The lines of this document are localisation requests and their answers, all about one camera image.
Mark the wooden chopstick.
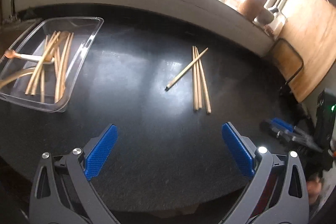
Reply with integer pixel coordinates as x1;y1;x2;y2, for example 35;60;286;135
25;31;61;95
165;48;209;90
54;33;73;103
194;46;202;110
198;59;212;114
191;45;200;111

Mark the white ceramic spoon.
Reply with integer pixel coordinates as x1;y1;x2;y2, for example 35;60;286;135
14;53;55;64

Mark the wooden spoon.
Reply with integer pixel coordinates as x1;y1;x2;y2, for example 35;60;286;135
0;49;36;89

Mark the person's right hand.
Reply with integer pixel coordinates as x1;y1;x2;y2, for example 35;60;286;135
306;177;322;205

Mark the wooden cutting board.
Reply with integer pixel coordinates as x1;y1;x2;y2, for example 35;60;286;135
277;0;335;102

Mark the clear plastic tray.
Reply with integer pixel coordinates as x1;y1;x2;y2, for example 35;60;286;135
1;16;104;113

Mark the brown jar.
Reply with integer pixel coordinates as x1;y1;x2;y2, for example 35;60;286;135
238;0;267;22

